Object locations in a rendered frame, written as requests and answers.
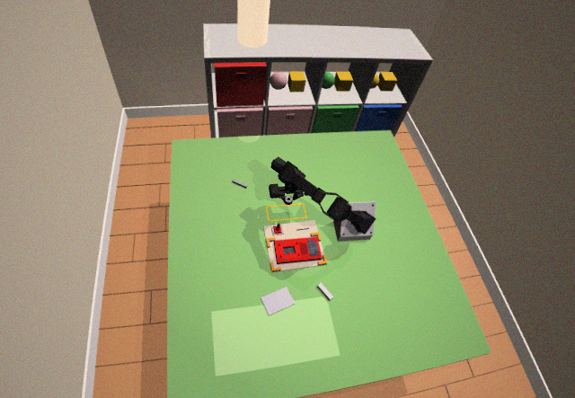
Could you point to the beige flat slab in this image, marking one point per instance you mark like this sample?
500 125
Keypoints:
289 231

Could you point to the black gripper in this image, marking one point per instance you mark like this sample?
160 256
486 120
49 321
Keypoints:
279 192

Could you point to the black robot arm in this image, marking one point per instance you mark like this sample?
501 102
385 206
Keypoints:
340 208

